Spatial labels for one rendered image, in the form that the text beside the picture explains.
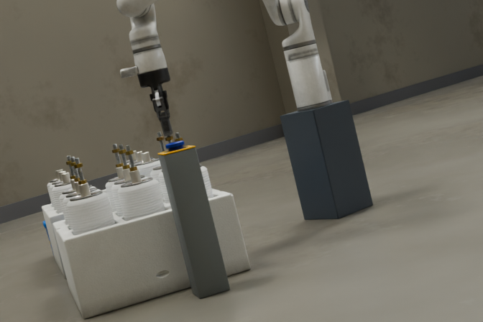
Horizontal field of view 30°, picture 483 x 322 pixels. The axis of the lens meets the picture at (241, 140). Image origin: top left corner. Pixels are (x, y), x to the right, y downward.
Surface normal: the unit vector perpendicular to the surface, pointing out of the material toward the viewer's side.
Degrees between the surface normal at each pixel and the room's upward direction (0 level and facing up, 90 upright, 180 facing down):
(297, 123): 90
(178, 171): 90
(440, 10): 90
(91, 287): 90
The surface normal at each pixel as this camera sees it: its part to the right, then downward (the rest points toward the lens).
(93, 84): 0.61, -0.09
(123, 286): 0.26, 0.01
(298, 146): -0.76, 0.23
